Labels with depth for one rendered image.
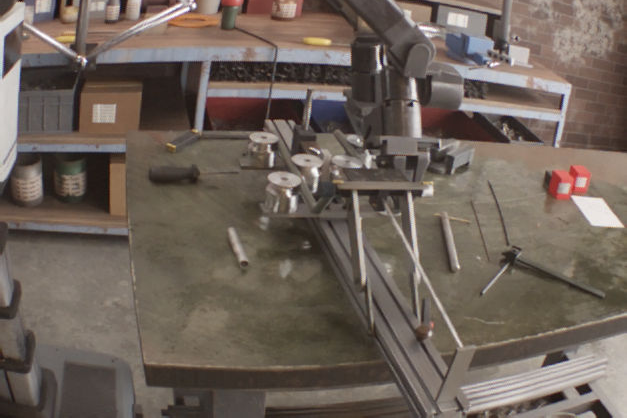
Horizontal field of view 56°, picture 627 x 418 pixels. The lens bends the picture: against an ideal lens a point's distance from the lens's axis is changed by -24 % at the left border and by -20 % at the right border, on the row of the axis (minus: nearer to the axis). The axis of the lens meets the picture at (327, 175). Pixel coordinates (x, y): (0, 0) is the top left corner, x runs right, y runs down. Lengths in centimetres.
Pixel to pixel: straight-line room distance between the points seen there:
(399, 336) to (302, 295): 18
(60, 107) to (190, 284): 166
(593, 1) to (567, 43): 37
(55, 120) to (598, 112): 323
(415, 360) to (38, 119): 200
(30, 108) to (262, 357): 188
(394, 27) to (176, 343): 52
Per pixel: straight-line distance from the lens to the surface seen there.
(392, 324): 92
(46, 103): 257
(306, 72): 257
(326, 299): 100
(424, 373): 84
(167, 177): 126
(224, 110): 305
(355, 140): 131
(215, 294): 98
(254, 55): 248
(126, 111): 257
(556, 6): 393
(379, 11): 99
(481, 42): 271
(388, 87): 106
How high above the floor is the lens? 143
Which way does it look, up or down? 24 degrees down
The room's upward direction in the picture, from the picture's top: 9 degrees clockwise
